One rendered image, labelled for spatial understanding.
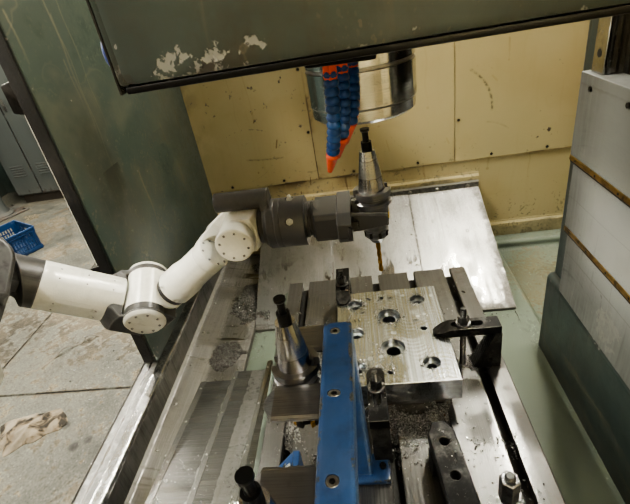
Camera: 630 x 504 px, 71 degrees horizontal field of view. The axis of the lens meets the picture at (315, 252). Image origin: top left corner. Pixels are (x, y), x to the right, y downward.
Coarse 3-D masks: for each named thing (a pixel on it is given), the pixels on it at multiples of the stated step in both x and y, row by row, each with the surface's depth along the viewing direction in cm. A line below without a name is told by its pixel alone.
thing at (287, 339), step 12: (276, 324) 54; (288, 324) 53; (276, 336) 54; (288, 336) 54; (300, 336) 55; (276, 348) 56; (288, 348) 54; (300, 348) 55; (288, 360) 55; (300, 360) 55; (288, 372) 56; (300, 372) 56
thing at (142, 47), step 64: (128, 0) 33; (192, 0) 33; (256, 0) 33; (320, 0) 33; (384, 0) 32; (448, 0) 32; (512, 0) 32; (576, 0) 32; (128, 64) 36; (192, 64) 35; (256, 64) 36
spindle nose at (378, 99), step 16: (368, 64) 57; (384, 64) 58; (400, 64) 59; (320, 80) 61; (368, 80) 58; (384, 80) 59; (400, 80) 60; (320, 96) 62; (368, 96) 59; (384, 96) 60; (400, 96) 61; (320, 112) 64; (368, 112) 61; (384, 112) 61; (400, 112) 62
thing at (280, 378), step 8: (312, 352) 58; (312, 360) 57; (272, 368) 57; (312, 368) 56; (320, 368) 59; (280, 376) 56; (288, 376) 55; (296, 376) 55; (304, 376) 55; (312, 376) 56; (280, 384) 57; (288, 384) 55; (296, 384) 55
